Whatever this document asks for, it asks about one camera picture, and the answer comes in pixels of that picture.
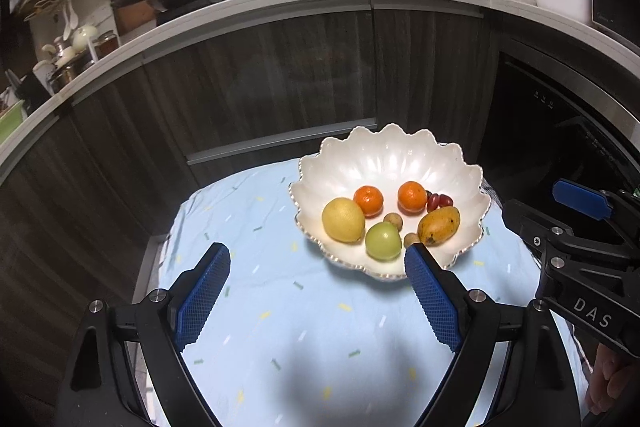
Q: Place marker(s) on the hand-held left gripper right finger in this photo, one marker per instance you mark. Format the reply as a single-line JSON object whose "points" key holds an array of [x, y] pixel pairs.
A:
{"points": [[432, 302]]}

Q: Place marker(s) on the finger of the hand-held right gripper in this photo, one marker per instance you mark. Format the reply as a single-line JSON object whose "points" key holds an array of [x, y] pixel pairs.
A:
{"points": [[580, 197], [525, 219]]}

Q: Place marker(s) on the white hanging spoon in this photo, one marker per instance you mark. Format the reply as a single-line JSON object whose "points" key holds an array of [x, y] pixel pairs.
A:
{"points": [[66, 29], [73, 19]]}

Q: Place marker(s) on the orange tangerine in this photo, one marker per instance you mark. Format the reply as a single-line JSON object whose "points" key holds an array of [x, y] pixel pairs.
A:
{"points": [[412, 197], [369, 200]]}

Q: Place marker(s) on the green plastic basin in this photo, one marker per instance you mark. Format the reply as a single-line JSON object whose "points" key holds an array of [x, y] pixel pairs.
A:
{"points": [[11, 122]]}

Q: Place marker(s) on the black utensil holder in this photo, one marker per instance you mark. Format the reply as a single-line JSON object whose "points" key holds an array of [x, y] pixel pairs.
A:
{"points": [[34, 87]]}

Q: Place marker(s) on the yellow mango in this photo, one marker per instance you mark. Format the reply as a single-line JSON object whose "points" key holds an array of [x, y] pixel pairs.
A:
{"points": [[439, 225]]}

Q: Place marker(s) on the yellow lemon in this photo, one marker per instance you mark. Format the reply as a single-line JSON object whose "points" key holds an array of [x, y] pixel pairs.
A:
{"points": [[342, 220]]}

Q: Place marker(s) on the light blue patterned cloth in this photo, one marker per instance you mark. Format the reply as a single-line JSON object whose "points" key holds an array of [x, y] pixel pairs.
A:
{"points": [[300, 307]]}

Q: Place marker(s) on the brown longan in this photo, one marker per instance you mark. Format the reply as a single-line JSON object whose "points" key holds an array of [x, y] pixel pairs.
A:
{"points": [[411, 239], [392, 221]]}

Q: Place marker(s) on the green apple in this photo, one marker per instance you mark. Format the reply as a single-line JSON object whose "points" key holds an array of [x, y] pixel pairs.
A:
{"points": [[382, 241]]}

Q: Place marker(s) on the dark wood kitchen cabinet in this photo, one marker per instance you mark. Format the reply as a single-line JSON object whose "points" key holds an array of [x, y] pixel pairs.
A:
{"points": [[280, 72]]}

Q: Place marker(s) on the steel pot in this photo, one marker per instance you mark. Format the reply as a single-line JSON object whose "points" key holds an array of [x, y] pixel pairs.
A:
{"points": [[72, 69]]}

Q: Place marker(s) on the person's right hand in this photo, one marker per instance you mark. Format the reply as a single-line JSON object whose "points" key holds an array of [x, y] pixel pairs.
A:
{"points": [[607, 377]]}

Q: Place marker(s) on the black built-in dishwasher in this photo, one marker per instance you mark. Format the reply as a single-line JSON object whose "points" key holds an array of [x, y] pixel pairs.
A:
{"points": [[540, 132]]}

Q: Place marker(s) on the glass jar brown lid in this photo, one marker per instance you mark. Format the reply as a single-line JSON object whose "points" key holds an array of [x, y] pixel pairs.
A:
{"points": [[106, 44]]}

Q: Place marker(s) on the red grape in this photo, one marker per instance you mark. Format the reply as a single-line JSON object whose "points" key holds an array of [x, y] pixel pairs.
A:
{"points": [[446, 202], [432, 203]]}

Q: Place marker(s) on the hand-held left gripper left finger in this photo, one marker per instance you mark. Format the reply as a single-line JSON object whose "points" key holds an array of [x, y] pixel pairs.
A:
{"points": [[202, 297]]}

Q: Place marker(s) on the white scalloped bowl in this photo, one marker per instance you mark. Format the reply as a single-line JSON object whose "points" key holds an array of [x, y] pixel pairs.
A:
{"points": [[390, 162]]}

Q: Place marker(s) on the white teapot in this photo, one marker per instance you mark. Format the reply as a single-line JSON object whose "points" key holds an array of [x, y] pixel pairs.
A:
{"points": [[85, 37]]}

